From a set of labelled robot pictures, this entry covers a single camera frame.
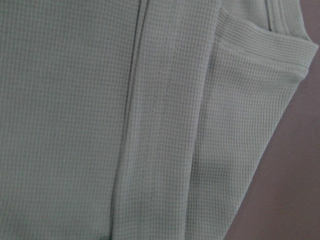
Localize olive green long-sleeve shirt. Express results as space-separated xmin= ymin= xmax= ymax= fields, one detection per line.
xmin=0 ymin=0 xmax=318 ymax=240

